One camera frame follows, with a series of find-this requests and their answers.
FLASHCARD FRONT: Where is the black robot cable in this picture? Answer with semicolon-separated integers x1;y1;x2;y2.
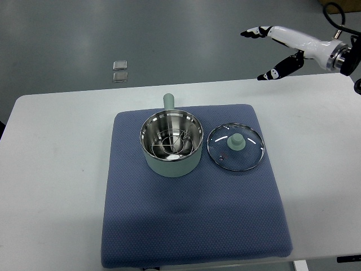
323;2;361;36

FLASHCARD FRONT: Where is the black bracket under table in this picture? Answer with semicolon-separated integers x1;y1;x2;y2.
337;255;361;263

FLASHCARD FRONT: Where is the brown cardboard box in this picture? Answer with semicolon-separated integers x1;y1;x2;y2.
318;0;361;13

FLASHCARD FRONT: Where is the green steel pot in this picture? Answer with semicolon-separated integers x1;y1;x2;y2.
140;93;204;178

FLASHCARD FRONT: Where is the wire steaming rack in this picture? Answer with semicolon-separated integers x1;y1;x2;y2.
148;129;194;160

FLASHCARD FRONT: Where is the blue fabric mat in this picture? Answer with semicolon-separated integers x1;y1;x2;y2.
101;109;293;268

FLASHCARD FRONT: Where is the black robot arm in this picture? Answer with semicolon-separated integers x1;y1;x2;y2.
340;34;360;76

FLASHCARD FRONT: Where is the upper metal floor plate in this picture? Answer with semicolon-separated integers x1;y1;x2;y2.
113;60;127;71

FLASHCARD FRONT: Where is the glass lid green knob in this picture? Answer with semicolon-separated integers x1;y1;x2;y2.
207;123;265;172

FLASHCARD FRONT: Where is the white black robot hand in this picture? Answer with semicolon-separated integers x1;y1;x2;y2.
240;26;350;81

